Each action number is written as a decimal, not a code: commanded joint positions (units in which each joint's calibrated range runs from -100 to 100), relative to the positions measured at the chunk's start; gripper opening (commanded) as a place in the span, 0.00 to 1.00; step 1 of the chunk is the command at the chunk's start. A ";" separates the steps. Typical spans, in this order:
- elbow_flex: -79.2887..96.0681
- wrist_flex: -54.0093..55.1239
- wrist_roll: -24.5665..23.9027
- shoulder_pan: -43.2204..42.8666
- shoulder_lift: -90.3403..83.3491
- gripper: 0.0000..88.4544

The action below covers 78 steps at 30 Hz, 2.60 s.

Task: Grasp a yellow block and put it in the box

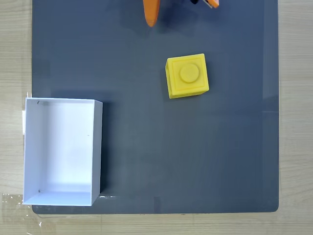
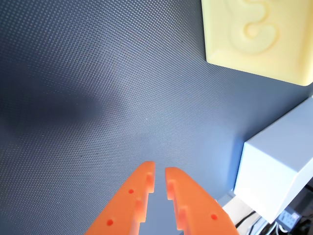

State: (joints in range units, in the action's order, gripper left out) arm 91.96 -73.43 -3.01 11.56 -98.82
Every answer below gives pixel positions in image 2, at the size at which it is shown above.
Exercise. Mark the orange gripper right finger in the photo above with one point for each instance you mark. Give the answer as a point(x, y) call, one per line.
point(195, 208)

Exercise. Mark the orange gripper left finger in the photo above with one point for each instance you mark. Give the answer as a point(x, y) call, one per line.
point(127, 203)

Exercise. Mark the yellow embossed block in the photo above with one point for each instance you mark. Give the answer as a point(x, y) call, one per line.
point(256, 36)

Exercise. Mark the white open box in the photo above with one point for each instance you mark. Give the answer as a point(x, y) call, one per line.
point(269, 171)

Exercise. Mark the dark grey textured mat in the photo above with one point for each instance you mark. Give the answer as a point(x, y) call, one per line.
point(97, 73)

